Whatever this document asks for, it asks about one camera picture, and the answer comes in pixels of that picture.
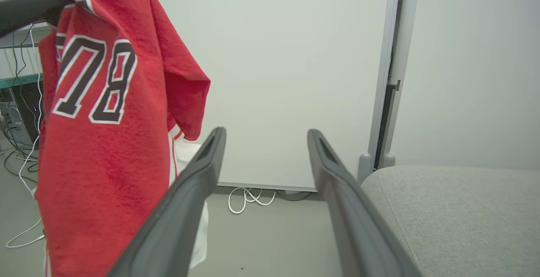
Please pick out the grey metal desk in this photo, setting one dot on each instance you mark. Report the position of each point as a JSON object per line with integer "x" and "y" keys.
{"x": 21, "y": 81}

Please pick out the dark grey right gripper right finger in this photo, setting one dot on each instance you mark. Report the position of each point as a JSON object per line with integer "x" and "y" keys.
{"x": 354, "y": 218}

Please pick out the black computer tower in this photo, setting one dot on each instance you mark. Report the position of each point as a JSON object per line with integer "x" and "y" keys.
{"x": 27, "y": 112}

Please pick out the wide white partition panel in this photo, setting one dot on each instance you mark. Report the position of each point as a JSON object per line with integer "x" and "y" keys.
{"x": 274, "y": 57}

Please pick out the red number 78 jersey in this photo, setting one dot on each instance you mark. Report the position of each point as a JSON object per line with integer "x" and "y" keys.
{"x": 105, "y": 167}

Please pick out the grey partition foot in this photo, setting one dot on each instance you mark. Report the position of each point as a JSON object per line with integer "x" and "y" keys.
{"x": 388, "y": 160}
{"x": 365, "y": 167}

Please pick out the grey fabric sofa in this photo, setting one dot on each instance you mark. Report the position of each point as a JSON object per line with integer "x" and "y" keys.
{"x": 464, "y": 218}

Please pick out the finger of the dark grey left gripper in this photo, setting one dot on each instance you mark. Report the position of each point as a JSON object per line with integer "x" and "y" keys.
{"x": 25, "y": 11}

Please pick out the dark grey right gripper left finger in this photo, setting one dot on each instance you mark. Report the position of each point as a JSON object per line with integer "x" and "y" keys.
{"x": 177, "y": 209}

